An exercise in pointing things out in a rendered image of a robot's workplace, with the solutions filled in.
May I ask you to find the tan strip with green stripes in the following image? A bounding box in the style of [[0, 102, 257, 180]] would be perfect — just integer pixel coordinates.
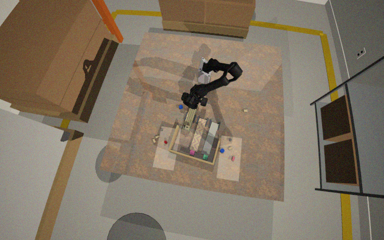
[[183, 108, 197, 128]]

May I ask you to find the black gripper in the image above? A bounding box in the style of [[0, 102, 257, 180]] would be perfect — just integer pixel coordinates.
[[181, 92, 208, 107]]

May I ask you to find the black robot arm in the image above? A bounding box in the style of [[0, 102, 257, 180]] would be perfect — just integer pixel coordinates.
[[183, 58, 243, 110]]

